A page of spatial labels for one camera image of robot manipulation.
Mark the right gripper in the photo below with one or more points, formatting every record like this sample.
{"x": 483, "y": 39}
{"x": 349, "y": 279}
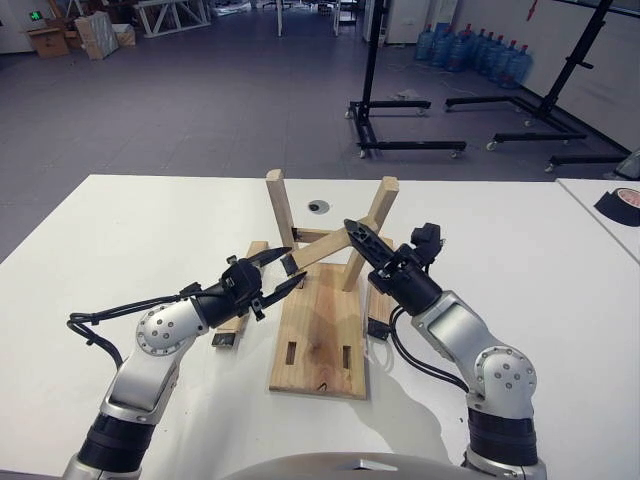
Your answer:
{"x": 407, "y": 287}

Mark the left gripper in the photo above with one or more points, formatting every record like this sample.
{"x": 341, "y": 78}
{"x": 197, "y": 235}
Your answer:
{"x": 215, "y": 305}

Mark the wooden cross bar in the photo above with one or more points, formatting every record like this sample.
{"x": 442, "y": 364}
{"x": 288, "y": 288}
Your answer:
{"x": 322, "y": 247}
{"x": 312, "y": 235}

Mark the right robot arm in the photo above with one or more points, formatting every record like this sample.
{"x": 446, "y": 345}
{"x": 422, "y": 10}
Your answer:
{"x": 500, "y": 375}

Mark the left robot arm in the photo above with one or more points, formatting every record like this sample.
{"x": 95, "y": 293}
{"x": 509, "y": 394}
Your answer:
{"x": 150, "y": 335}

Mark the wooden leg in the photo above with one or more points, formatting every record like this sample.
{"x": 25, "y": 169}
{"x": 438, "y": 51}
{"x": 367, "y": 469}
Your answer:
{"x": 280, "y": 205}
{"x": 377, "y": 205}

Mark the wooden seat board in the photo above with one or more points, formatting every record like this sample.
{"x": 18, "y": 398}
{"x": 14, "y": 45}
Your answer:
{"x": 320, "y": 330}

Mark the black wheeled rack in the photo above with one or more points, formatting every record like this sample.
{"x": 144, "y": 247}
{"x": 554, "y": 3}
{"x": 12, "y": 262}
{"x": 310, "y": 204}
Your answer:
{"x": 372, "y": 75}
{"x": 590, "y": 160}
{"x": 565, "y": 75}

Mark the blue water bottle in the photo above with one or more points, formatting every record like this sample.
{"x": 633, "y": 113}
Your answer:
{"x": 499, "y": 60}
{"x": 461, "y": 50}
{"x": 480, "y": 50}
{"x": 442, "y": 47}
{"x": 520, "y": 70}
{"x": 424, "y": 45}
{"x": 509, "y": 65}
{"x": 489, "y": 55}

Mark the robot body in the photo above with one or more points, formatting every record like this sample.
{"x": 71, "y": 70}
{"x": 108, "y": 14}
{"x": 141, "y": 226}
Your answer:
{"x": 350, "y": 467}

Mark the black tape roll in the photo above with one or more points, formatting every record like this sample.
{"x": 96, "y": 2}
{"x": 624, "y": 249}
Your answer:
{"x": 620, "y": 210}

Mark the brown cardboard box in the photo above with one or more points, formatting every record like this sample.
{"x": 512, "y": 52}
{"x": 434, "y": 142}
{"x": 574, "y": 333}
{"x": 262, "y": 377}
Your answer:
{"x": 47, "y": 42}
{"x": 125, "y": 35}

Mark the white wrapped box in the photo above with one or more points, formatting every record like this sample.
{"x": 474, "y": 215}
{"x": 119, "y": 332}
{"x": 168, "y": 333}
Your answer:
{"x": 95, "y": 35}

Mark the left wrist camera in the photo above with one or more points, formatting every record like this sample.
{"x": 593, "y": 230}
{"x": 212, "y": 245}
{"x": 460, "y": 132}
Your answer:
{"x": 242, "y": 280}

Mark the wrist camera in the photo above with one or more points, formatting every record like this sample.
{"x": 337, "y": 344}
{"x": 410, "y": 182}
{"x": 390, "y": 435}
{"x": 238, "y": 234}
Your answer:
{"x": 242, "y": 280}
{"x": 426, "y": 240}

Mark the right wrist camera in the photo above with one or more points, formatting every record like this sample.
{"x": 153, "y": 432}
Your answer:
{"x": 426, "y": 240}

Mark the white frame table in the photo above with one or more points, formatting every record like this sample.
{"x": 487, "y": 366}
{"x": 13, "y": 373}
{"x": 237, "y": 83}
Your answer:
{"x": 170, "y": 17}

